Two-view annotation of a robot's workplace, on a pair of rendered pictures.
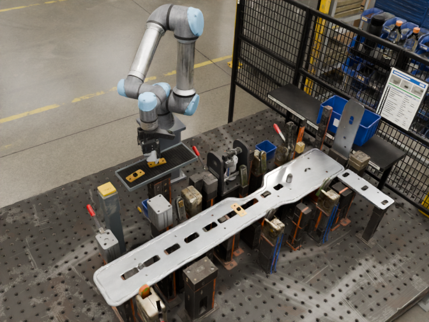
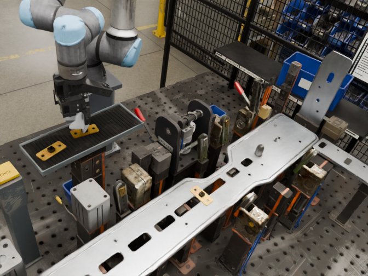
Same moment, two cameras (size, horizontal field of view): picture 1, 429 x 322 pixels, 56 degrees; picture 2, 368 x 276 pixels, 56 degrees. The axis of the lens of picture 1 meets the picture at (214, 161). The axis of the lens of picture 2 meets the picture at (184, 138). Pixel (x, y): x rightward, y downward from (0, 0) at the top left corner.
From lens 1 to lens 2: 77 cm
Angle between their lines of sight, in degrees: 9
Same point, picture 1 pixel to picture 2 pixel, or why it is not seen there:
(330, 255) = (305, 244)
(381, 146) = (353, 111)
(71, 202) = not seen: outside the picture
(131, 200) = (47, 182)
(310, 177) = (283, 149)
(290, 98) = (242, 56)
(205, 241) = (161, 246)
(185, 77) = (124, 10)
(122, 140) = (40, 107)
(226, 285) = not seen: outside the picture
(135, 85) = (48, 7)
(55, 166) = not seen: outside the picture
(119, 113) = (36, 78)
